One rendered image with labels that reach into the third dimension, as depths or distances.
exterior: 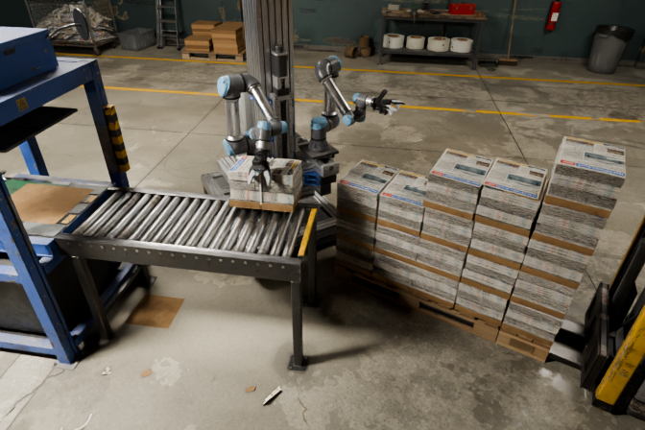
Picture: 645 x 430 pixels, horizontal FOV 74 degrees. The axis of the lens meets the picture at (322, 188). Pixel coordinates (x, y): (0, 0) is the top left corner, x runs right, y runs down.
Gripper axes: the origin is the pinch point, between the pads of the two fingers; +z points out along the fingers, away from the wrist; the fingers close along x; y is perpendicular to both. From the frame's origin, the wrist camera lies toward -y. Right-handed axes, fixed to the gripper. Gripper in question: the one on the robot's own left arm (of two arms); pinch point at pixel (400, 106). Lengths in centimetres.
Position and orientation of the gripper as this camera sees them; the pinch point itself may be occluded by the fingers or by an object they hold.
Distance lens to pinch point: 290.5
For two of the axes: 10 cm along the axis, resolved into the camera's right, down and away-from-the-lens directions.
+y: 0.6, 7.9, 6.1
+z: 8.2, 3.1, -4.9
